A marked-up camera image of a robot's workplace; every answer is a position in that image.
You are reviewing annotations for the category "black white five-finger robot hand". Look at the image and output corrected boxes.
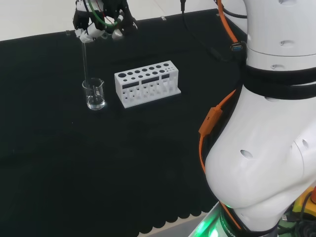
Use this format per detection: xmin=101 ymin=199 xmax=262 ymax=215
xmin=72 ymin=0 xmax=138 ymax=44

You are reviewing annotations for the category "white test tube rack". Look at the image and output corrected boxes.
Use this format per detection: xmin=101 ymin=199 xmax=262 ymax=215
xmin=114 ymin=60 xmax=182 ymax=109

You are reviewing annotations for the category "small clear glass beaker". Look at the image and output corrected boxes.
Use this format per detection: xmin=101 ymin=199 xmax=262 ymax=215
xmin=81 ymin=78 xmax=107 ymax=111

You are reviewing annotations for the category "black bench cloth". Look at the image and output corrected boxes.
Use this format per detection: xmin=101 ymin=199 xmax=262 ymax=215
xmin=0 ymin=8 xmax=247 ymax=237

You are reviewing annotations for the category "yellow stop button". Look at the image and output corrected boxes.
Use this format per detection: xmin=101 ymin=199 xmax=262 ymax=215
xmin=292 ymin=186 xmax=316 ymax=216

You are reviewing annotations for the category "green cable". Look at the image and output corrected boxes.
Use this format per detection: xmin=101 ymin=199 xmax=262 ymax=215
xmin=83 ymin=0 xmax=119 ymax=28

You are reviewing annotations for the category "thin black cable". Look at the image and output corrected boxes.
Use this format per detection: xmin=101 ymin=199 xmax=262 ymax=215
xmin=179 ymin=0 xmax=235 ymax=64

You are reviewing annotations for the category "orange cable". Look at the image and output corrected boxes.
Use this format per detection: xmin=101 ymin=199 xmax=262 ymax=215
xmin=198 ymin=0 xmax=244 ymax=232

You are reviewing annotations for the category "pale metal base plate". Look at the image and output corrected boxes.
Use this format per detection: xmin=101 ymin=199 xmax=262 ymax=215
xmin=137 ymin=201 xmax=223 ymax=237

